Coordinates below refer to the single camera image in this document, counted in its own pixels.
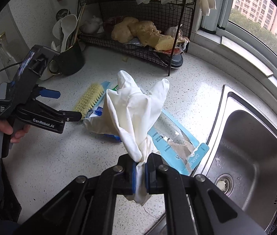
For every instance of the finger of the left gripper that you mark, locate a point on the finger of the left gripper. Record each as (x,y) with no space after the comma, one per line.
(59,115)
(47,93)

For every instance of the dark green utensil mug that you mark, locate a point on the dark green utensil mug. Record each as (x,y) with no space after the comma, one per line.
(67,63)

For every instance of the light blue toothbrush package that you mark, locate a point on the light blue toothbrush package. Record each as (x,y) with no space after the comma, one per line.
(177,146)

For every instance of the garlic bulb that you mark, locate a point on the garlic bulb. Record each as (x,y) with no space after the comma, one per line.
(92,26)

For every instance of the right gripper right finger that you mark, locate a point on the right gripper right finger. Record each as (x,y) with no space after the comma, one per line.
(155,170)

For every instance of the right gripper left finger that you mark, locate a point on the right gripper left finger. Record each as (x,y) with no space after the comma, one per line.
(126,178)

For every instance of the yellow bristle scrub brush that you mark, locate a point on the yellow bristle scrub brush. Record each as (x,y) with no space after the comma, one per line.
(89,99)

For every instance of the stainless steel sink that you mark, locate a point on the stainless steel sink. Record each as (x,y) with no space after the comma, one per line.
(242,159)

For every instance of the ginger root pieces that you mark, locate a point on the ginger root pieces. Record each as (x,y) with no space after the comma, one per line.
(145,31)

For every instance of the white ceramic pot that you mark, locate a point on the white ceramic pot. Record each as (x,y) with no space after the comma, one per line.
(46,74)

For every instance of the white spoon in mug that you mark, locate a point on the white spoon in mug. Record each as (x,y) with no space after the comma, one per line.
(68,25)

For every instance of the black wire rack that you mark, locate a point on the black wire rack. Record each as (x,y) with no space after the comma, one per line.
(172,17)

